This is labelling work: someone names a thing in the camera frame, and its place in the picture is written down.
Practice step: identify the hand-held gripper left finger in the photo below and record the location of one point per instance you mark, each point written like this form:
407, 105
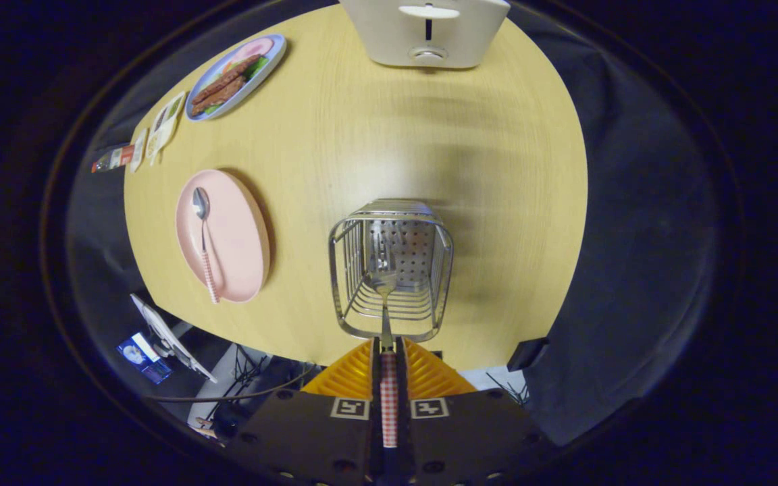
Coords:
308, 439

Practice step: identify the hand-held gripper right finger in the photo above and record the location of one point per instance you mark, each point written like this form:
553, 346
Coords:
470, 439

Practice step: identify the white flat device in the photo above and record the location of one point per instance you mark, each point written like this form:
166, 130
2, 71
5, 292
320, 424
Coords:
166, 334

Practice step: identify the blue lit screen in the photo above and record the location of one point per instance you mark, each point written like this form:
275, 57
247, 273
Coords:
142, 356

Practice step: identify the pink round plate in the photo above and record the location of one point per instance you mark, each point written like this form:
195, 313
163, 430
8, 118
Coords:
240, 236

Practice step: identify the small white rectangular dish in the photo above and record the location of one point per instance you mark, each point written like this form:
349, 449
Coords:
138, 150

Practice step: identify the clear plastic bottle red cap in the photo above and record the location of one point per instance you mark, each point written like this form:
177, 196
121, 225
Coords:
111, 159

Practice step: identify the white divided condiment tray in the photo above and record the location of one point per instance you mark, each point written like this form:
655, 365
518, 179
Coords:
166, 125

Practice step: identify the brown sausage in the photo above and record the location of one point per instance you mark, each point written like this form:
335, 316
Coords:
227, 75
217, 96

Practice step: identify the green lettuce leaf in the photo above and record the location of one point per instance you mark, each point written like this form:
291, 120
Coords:
256, 67

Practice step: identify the blue food plate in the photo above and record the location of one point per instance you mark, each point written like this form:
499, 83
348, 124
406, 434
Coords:
271, 61

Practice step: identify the pink ham slice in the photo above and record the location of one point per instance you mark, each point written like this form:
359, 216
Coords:
257, 47

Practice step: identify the white toaster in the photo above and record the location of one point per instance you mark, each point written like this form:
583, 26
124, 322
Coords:
429, 30

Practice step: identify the black table bracket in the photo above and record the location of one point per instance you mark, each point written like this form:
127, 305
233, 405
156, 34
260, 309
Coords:
527, 353

